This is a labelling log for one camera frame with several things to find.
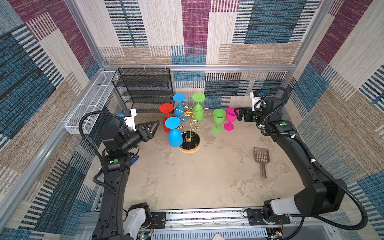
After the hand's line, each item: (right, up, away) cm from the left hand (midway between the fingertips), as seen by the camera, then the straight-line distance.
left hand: (156, 121), depth 66 cm
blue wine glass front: (+6, -7, +14) cm, 17 cm away
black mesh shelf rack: (-19, +24, +44) cm, 53 cm away
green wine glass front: (+33, +5, +37) cm, 49 cm away
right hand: (+41, +6, +13) cm, 43 cm away
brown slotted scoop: (+59, -21, +31) cm, 70 cm away
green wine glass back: (+19, +7, +24) cm, 31 cm away
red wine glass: (+2, +7, +15) cm, 17 cm away
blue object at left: (-21, -23, +28) cm, 42 cm away
